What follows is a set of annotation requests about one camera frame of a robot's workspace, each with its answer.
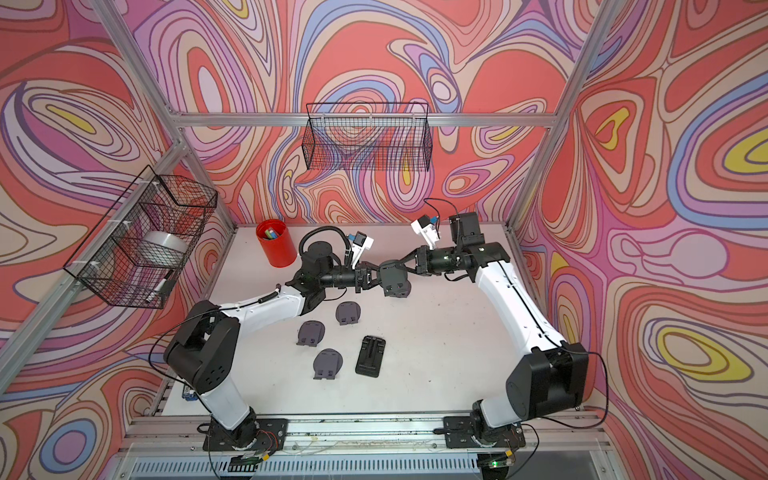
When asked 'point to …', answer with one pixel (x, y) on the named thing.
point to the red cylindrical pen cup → (276, 242)
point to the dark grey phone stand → (393, 278)
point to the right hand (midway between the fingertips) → (399, 273)
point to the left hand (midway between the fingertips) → (392, 280)
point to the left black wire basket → (133, 256)
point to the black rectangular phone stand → (370, 356)
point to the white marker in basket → (159, 286)
